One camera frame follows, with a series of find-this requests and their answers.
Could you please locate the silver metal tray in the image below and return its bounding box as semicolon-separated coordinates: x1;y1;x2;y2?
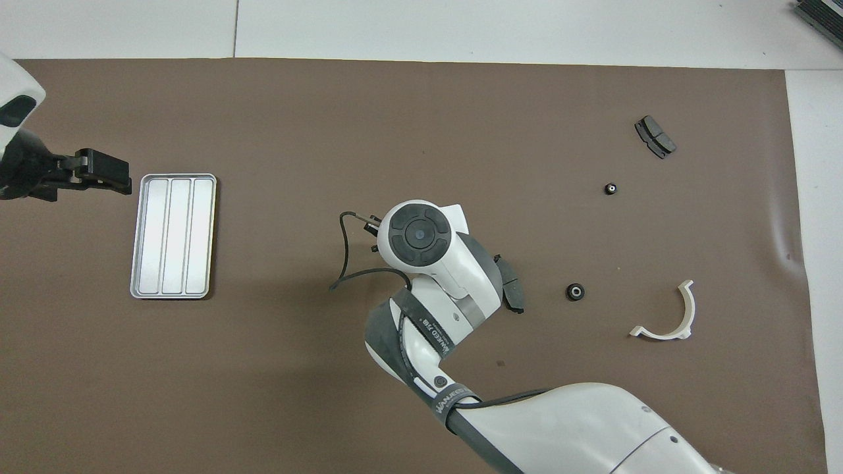
130;173;217;300

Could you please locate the white curved plastic bracket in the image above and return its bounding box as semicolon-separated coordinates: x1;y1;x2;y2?
629;279;696;342

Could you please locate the black ribbed device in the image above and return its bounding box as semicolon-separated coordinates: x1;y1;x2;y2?
794;0;843;50

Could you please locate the dark grey brake pad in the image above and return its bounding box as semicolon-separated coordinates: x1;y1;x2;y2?
634;115;678;160
494;254;526;315

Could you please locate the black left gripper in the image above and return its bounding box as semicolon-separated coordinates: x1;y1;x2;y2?
0;134;132;201

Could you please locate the brown table mat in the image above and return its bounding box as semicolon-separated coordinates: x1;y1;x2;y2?
0;58;828;474

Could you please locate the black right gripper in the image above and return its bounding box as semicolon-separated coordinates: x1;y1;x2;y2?
364;215;386;256

